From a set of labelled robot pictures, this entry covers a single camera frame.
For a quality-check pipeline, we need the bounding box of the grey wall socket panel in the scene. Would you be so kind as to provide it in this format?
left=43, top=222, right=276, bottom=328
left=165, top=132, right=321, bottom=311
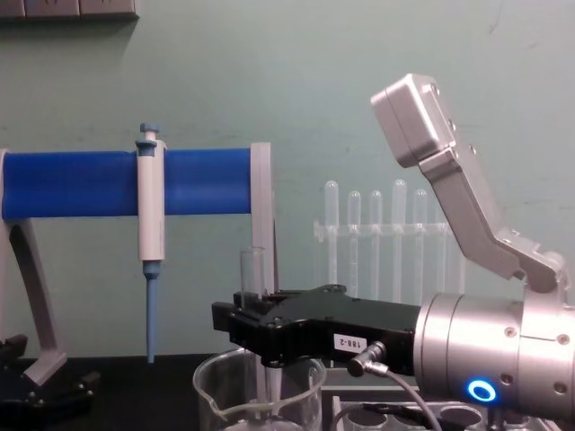
left=0, top=0, right=138, bottom=22

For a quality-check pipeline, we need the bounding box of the clear glass test tube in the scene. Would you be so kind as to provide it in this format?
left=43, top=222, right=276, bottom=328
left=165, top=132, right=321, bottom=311
left=240, top=246, right=285, bottom=424

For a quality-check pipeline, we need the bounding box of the clear glass beaker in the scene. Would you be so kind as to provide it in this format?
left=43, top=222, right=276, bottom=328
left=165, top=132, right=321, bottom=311
left=192, top=347, right=327, bottom=431

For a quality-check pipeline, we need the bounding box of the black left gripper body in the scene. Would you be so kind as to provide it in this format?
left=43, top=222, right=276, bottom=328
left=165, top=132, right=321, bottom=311
left=0, top=371, right=94, bottom=431

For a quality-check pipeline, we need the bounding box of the white pipette with blue tip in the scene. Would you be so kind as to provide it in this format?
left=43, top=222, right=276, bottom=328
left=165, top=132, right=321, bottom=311
left=136, top=121, right=170, bottom=364

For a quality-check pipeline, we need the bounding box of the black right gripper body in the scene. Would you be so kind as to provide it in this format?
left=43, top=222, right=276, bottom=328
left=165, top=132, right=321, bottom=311
left=277, top=283, right=420, bottom=376

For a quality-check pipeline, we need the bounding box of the grey rack with round holes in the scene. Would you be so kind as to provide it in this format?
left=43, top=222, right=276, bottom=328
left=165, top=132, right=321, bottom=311
left=321, top=381, right=575, bottom=431

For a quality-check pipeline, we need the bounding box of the clear plastic test tube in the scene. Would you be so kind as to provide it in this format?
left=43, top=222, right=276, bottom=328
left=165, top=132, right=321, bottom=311
left=323, top=180, right=340, bottom=293

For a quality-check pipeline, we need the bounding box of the blue and grey pipette stand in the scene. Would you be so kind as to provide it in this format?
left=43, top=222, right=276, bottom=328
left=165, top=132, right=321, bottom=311
left=0, top=142, right=276, bottom=388

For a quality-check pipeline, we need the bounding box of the thin grey cable silver plug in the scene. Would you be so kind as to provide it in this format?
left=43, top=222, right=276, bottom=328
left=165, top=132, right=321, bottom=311
left=348, top=340, right=453, bottom=431

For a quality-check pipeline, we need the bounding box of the clear acrylic tube rack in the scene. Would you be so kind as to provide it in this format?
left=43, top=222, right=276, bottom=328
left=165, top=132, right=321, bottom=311
left=313, top=218, right=469, bottom=307

